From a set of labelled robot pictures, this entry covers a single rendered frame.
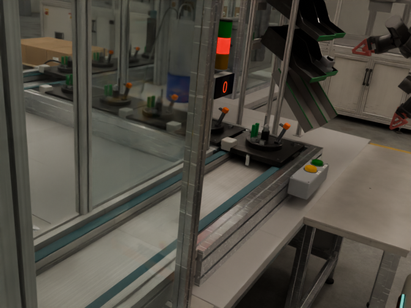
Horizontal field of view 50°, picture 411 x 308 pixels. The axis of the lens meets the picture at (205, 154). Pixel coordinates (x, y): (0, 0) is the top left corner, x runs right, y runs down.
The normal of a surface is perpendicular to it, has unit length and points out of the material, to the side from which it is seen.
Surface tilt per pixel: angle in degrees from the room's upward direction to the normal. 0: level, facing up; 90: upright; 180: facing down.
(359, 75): 90
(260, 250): 0
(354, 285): 0
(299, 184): 90
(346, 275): 0
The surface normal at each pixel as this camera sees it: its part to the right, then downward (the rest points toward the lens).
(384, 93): -0.47, 0.29
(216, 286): 0.09, -0.92
